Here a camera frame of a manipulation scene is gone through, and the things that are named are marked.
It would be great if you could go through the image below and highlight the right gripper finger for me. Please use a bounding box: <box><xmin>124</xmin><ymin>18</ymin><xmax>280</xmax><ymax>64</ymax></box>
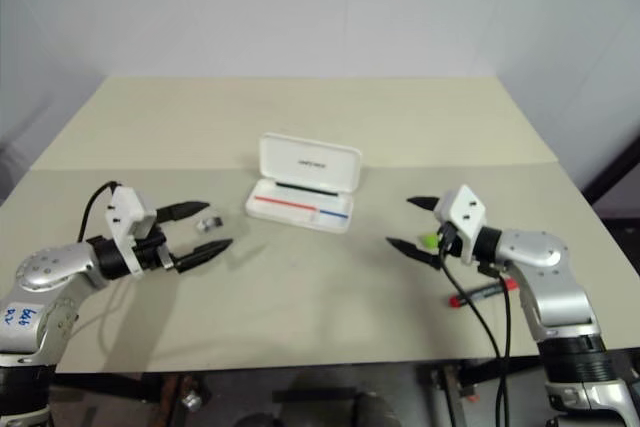
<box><xmin>405</xmin><ymin>194</ymin><xmax>442</xmax><ymax>214</ymax></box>
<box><xmin>385</xmin><ymin>236</ymin><xmax>445</xmax><ymax>271</ymax></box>

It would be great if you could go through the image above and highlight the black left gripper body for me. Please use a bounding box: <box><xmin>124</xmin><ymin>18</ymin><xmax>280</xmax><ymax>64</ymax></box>
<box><xmin>130</xmin><ymin>227</ymin><xmax>180</xmax><ymax>276</ymax></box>

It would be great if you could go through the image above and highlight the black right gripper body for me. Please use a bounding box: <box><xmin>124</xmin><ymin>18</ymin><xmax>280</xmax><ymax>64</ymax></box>
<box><xmin>435</xmin><ymin>222</ymin><xmax>465</xmax><ymax>262</ymax></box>

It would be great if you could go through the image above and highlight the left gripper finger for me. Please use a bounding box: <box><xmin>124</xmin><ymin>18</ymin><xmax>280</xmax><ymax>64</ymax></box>
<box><xmin>155</xmin><ymin>200</ymin><xmax>212</xmax><ymax>223</ymax></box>
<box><xmin>174</xmin><ymin>238</ymin><xmax>235</xmax><ymax>276</ymax></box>

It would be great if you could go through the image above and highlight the white open pencil case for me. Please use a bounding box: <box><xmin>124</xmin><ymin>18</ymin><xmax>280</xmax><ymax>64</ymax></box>
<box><xmin>243</xmin><ymin>132</ymin><xmax>363</xmax><ymax>236</ymax></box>

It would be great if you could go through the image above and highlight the small silver black clip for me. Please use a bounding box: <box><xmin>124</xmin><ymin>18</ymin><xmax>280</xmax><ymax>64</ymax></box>
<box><xmin>194</xmin><ymin>216</ymin><xmax>224</xmax><ymax>235</ymax></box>

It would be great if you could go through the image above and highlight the black marker with red caps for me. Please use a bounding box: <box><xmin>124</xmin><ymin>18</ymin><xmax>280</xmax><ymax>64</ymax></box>
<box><xmin>447</xmin><ymin>277</ymin><xmax>519</xmax><ymax>309</ymax></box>

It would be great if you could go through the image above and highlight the red pen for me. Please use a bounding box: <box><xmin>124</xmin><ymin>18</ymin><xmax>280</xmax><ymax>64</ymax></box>
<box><xmin>253</xmin><ymin>194</ymin><xmax>318</xmax><ymax>210</ymax></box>

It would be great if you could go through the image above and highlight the black pen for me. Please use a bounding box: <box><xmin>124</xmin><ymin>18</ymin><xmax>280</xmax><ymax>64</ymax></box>
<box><xmin>274</xmin><ymin>180</ymin><xmax>338</xmax><ymax>197</ymax></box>

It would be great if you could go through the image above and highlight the white label blue handwriting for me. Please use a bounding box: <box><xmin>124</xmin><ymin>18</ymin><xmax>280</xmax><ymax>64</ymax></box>
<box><xmin>0</xmin><ymin>300</ymin><xmax>40</xmax><ymax>332</ymax></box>

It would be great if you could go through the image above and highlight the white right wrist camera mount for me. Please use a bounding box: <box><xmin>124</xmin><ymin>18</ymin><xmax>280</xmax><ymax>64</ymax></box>
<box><xmin>433</xmin><ymin>183</ymin><xmax>489</xmax><ymax>266</ymax></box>

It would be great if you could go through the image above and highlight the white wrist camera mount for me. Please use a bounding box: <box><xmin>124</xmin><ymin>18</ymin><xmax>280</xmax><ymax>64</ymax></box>
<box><xmin>103</xmin><ymin>186</ymin><xmax>158</xmax><ymax>279</ymax></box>
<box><xmin>433</xmin><ymin>183</ymin><xmax>489</xmax><ymax>266</ymax></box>

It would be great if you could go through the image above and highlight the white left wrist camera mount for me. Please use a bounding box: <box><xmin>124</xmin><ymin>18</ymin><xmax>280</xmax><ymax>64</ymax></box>
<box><xmin>103</xmin><ymin>186</ymin><xmax>158</xmax><ymax>279</ymax></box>

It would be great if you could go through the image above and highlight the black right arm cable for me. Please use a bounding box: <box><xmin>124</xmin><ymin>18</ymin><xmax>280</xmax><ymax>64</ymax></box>
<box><xmin>439</xmin><ymin>234</ymin><xmax>505</xmax><ymax>427</ymax></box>
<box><xmin>487</xmin><ymin>266</ymin><xmax>513</xmax><ymax>427</ymax></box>

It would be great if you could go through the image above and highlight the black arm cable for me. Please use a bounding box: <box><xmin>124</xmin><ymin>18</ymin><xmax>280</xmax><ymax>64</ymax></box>
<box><xmin>439</xmin><ymin>234</ymin><xmax>505</xmax><ymax>427</ymax></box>
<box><xmin>78</xmin><ymin>181</ymin><xmax>124</xmax><ymax>244</ymax></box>
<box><xmin>487</xmin><ymin>266</ymin><xmax>513</xmax><ymax>427</ymax></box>

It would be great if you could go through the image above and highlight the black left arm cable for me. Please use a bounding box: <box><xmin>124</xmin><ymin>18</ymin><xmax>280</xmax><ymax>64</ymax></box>
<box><xmin>78</xmin><ymin>181</ymin><xmax>124</xmax><ymax>244</ymax></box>

